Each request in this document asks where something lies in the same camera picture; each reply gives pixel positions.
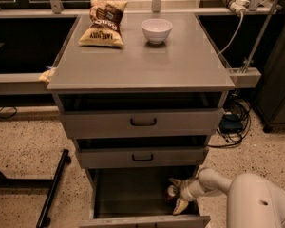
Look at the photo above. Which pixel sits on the brown yellow chip bag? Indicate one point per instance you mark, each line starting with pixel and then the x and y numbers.
pixel 104 30

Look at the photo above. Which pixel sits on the black table leg frame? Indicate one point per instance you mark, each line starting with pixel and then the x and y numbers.
pixel 51 185

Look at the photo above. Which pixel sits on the white ceramic bowl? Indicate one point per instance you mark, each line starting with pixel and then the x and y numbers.
pixel 156 30

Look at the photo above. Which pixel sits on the red coke can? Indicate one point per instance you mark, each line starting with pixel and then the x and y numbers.
pixel 171 194

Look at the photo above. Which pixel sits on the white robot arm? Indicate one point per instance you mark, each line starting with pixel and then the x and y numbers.
pixel 252 201

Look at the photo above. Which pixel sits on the bottom grey drawer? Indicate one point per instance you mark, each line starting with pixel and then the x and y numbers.
pixel 135 198

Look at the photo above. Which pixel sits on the white power strip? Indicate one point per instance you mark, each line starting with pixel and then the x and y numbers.
pixel 236 6

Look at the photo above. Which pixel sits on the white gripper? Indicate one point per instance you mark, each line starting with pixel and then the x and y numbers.
pixel 187 191

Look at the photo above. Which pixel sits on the middle grey drawer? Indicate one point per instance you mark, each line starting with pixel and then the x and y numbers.
pixel 141 157

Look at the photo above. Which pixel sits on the grey drawer cabinet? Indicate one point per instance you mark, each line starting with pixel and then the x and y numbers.
pixel 182 73

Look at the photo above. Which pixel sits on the grey drawer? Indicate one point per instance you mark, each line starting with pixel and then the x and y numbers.
pixel 135 198
pixel 141 123
pixel 141 157

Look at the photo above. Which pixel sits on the dark grey cabinet at right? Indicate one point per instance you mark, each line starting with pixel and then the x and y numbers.
pixel 270 97

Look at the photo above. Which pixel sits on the top grey drawer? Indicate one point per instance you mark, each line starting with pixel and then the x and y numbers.
pixel 141 123

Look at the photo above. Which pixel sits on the yellow tape piece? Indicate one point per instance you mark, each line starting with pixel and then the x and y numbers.
pixel 47 75

